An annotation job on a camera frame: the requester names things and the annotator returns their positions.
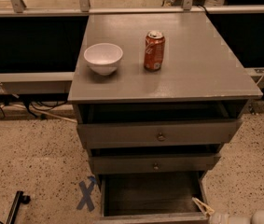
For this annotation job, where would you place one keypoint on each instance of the grey bottom drawer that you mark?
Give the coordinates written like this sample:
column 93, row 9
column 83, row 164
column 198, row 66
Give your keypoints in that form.
column 155, row 198

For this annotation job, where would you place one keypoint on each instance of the black bar with cable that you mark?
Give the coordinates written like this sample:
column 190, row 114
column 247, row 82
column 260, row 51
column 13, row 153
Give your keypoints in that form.
column 19, row 199

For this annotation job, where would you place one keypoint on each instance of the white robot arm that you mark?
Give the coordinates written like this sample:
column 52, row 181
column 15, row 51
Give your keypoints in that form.
column 256, row 218

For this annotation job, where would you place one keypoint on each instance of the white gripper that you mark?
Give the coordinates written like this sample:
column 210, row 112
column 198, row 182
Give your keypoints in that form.
column 219, row 217

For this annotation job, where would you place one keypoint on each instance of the orange soda can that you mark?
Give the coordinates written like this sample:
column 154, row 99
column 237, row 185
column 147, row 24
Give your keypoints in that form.
column 154, row 50

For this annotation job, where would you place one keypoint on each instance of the grey top drawer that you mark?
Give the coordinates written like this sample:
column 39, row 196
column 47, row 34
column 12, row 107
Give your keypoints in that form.
column 158, row 134

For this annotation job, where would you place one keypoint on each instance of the grey drawer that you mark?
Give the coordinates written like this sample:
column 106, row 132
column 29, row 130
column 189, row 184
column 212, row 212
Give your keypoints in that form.
column 155, row 198
column 152, row 163
column 158, row 134

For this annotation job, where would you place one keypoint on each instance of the white bowl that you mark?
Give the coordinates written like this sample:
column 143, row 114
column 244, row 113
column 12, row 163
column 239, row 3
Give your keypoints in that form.
column 103, row 58

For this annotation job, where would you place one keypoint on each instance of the blue tape cross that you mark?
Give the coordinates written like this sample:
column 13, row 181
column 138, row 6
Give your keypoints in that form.
column 86, row 194

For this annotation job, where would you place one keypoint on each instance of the grey wooden drawer cabinet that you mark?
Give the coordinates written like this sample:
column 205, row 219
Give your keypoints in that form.
column 200, row 78

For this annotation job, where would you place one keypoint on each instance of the grey middle drawer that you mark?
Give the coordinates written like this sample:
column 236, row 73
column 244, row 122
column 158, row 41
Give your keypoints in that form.
column 152, row 163

